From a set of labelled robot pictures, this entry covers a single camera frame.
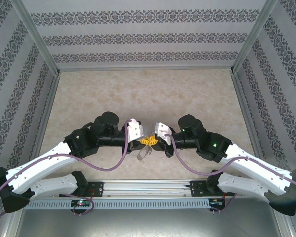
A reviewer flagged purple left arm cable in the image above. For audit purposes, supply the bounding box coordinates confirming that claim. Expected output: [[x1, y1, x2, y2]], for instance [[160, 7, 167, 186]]
[[0, 119, 134, 217]]

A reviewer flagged grey slotted cable duct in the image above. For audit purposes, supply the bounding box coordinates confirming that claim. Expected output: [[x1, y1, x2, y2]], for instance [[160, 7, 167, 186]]
[[23, 199, 210, 210]]

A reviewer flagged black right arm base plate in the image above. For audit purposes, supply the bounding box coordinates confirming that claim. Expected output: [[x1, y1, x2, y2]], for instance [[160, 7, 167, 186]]
[[190, 180, 222, 198]]

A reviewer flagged small circuit board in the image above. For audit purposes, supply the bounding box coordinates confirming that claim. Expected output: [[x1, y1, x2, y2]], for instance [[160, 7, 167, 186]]
[[209, 198, 225, 207]]

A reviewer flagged aluminium table edge rail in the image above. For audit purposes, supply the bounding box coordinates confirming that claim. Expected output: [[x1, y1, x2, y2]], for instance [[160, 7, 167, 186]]
[[230, 70, 281, 173], [27, 73, 62, 171]]

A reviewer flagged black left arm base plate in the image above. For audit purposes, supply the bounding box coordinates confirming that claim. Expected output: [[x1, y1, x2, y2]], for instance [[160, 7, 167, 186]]
[[86, 182, 104, 198]]

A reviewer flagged aluminium mounting rail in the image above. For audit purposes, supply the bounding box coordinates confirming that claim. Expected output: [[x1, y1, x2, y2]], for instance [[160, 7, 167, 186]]
[[32, 179, 242, 199]]

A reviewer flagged aluminium upright frame post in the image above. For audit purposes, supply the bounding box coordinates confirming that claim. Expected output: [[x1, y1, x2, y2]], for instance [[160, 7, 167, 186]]
[[229, 0, 279, 75], [10, 0, 61, 76]]

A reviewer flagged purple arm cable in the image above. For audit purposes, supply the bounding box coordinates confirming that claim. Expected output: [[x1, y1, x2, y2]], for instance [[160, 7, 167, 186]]
[[0, 119, 134, 217], [164, 134, 296, 215]]

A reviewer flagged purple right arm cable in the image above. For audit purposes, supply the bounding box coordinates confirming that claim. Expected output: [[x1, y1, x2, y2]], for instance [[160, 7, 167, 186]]
[[164, 134, 296, 215]]

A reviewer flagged circuit board with green light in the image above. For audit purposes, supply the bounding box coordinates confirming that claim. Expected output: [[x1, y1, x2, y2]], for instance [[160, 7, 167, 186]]
[[71, 199, 93, 208]]

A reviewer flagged grey metal sheet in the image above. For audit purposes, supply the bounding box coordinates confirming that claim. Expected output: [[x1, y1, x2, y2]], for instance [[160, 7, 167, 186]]
[[14, 208, 279, 237]]

